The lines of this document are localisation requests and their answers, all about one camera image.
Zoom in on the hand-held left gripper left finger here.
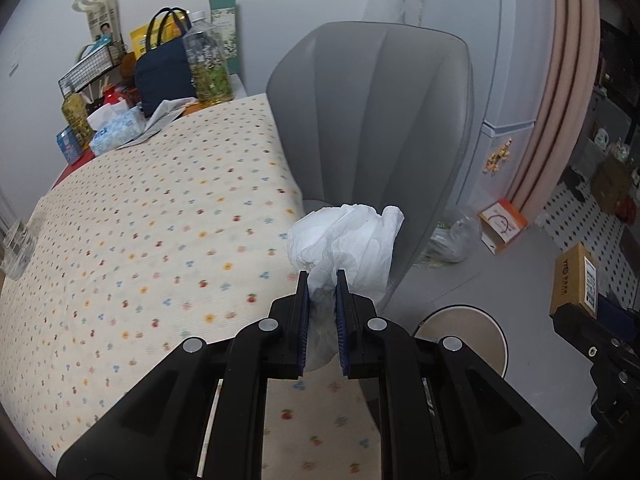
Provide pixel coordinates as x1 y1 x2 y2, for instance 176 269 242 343
56 270 311 480

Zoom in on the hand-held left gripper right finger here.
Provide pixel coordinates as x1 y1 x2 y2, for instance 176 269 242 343
335 269 586 480

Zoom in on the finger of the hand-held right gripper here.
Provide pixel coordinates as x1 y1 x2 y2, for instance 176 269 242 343
597 292 640 346
551 307 621 361

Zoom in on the small brown cardboard box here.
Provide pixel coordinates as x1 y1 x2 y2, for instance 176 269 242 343
549 242 600 318

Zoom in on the white tissue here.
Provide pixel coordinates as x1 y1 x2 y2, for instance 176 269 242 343
286 203 405 373

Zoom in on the white round waste bin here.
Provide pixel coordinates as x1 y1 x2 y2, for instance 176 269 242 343
411 305 510 381

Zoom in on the large cardboard box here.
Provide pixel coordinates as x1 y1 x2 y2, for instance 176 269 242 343
590 157 633 217

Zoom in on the orange white box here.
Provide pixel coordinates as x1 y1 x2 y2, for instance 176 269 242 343
478 199 528 255

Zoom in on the clear plastic bag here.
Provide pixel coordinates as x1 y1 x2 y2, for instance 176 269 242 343
415 205 483 264

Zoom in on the yellow flower magnet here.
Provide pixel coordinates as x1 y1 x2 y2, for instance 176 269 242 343
482 137 513 177

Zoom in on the grey chair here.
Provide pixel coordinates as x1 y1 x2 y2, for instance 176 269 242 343
266 21 475 306

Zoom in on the pink curtain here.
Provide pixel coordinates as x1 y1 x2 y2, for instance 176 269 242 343
505 0 601 216

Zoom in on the large green tea bottle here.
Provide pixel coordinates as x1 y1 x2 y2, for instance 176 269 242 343
182 10 235 107

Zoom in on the white fridge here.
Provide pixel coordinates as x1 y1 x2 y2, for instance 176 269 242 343
362 0 568 211

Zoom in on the navy lunch bag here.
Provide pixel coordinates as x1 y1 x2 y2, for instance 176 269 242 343
134 7 197 117

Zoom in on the blue drink can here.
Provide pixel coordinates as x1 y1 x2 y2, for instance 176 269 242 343
56 127 83 165

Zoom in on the clear water jug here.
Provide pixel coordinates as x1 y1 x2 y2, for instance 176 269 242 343
0 187 38 281

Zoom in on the slim yellow tea bottle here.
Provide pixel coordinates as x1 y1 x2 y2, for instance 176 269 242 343
61 91 96 148

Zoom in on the tall green box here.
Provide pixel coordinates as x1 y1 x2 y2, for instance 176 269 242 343
209 0 243 76

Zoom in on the yellow snack bag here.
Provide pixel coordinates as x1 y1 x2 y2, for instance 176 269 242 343
129 10 193 58

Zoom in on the black wire basket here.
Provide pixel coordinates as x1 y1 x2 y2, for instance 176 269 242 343
57 42 126 97

